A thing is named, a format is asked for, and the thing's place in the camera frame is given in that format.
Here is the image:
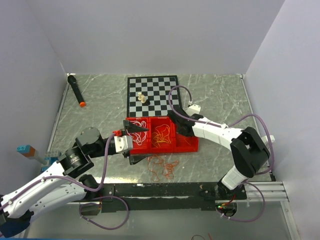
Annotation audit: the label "white cable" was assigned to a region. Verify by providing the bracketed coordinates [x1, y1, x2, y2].
[127, 120, 149, 146]

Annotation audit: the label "orange cable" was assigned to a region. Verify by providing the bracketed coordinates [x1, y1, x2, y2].
[146, 154, 181, 183]

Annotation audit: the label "yellow cable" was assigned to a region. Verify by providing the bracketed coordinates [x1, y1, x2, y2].
[151, 123, 173, 148]

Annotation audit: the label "red three-compartment bin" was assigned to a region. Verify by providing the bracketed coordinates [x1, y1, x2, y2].
[126, 116, 199, 155]

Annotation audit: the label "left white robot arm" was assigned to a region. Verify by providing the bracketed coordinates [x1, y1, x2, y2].
[0, 120, 148, 238]

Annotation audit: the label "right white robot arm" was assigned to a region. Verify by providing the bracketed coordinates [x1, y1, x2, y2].
[167, 107, 271, 200]

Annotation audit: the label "cream chess piece short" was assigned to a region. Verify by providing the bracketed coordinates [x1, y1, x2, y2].
[140, 95, 146, 104]

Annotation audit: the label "black white chessboard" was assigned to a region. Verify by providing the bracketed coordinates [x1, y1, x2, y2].
[126, 75, 179, 118]

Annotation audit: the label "blue lego bricks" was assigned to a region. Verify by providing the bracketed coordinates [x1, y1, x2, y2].
[40, 150, 62, 174]

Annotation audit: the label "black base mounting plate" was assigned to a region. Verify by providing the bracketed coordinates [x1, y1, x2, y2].
[68, 182, 247, 213]

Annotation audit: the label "blue brown toy block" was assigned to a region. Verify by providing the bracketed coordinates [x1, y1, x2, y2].
[16, 145, 47, 165]

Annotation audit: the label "black marker orange cap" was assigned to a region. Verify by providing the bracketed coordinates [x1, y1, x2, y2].
[67, 75, 86, 108]

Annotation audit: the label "white grey stand device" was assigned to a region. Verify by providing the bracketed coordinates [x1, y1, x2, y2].
[261, 135, 275, 145]

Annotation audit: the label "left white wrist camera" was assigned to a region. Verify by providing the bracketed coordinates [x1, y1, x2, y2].
[114, 135, 134, 154]

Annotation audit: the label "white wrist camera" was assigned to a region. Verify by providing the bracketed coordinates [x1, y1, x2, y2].
[114, 135, 134, 154]
[185, 104, 201, 116]

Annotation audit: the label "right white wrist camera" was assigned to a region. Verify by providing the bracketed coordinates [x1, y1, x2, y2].
[185, 104, 201, 116]

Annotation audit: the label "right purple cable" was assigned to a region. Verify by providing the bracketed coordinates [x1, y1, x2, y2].
[168, 85, 276, 223]

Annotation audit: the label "purple cable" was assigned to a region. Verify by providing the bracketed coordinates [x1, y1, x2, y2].
[0, 133, 131, 230]
[168, 85, 276, 223]

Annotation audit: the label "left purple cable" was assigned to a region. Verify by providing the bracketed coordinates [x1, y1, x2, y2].
[0, 133, 131, 230]

